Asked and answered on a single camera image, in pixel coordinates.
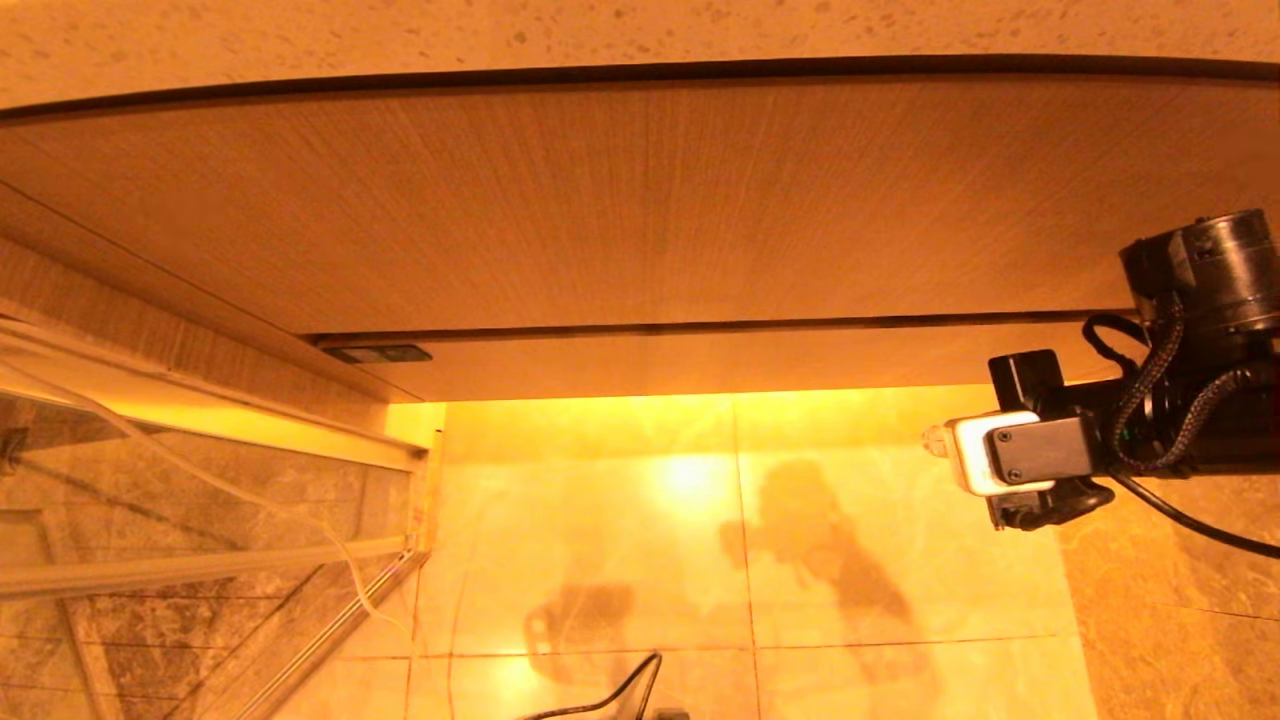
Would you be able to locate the small black sensor switch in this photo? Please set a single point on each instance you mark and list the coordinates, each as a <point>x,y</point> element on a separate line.
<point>380,353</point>

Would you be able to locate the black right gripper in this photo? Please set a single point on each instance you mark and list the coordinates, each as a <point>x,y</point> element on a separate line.
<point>1028,382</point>

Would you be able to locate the wooden vanity cabinet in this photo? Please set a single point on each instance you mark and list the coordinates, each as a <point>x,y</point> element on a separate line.
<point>640,200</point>

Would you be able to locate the wooden drawer with cutout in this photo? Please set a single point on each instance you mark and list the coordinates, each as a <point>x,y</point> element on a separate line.
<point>750,365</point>

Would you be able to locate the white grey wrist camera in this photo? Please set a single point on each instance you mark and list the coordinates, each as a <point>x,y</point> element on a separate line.
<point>1040,450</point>

